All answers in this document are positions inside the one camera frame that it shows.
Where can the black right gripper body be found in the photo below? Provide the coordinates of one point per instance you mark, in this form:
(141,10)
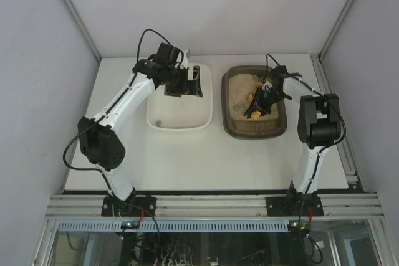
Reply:
(269,97)

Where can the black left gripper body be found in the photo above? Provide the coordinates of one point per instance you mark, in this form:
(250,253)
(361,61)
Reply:
(182,82)

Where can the yellow litter scoop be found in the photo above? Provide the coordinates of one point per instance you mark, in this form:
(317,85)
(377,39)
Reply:
(255,109)

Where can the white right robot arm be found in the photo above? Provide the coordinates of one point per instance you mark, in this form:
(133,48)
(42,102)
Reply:
(319,125)

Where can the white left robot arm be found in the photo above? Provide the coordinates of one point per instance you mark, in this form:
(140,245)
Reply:
(99,136)

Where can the white plastic tray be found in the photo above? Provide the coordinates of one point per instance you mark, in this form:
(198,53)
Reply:
(186,113)

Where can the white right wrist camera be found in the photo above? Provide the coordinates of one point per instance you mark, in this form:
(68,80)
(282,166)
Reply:
(267,86)

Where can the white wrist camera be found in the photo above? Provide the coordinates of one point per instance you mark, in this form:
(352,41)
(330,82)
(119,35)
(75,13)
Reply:
(267,86)
(184,55)

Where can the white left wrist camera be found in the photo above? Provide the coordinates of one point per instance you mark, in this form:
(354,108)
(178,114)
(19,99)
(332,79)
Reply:
(184,55)

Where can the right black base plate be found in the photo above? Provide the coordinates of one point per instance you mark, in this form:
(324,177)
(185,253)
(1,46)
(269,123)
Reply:
(294,204)

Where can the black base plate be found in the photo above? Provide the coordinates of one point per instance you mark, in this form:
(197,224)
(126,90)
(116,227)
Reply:
(294,204)
(133,206)

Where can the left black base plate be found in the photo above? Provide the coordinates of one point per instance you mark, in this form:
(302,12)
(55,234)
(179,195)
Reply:
(133,206)

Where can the aluminium rail frame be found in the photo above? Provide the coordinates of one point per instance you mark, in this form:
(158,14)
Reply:
(208,213)

